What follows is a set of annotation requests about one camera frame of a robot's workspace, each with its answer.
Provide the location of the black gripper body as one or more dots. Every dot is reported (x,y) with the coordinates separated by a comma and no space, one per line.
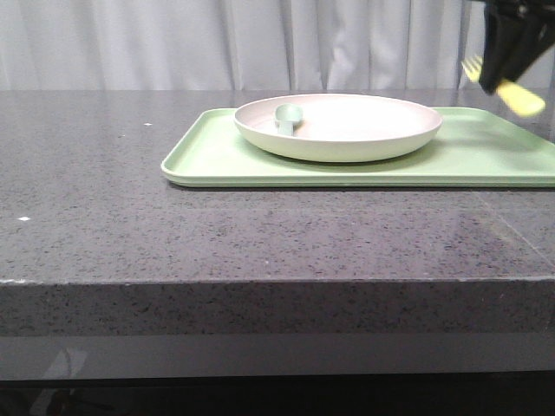
(520,11)

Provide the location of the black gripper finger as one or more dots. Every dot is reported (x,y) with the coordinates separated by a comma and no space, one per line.
(521,43)
(490,75)

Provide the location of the light green rectangular tray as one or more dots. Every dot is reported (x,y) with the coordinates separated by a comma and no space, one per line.
(473,148)

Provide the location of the grey pleated curtain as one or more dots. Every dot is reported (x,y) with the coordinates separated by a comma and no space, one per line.
(237,45)

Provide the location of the pale green plastic spoon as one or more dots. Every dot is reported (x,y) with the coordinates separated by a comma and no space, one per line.
(288,117)

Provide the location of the white round plate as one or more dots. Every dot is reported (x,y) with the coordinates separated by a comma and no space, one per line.
(342,128)

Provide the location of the yellow plastic fork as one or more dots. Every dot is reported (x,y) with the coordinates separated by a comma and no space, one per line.
(519,100)

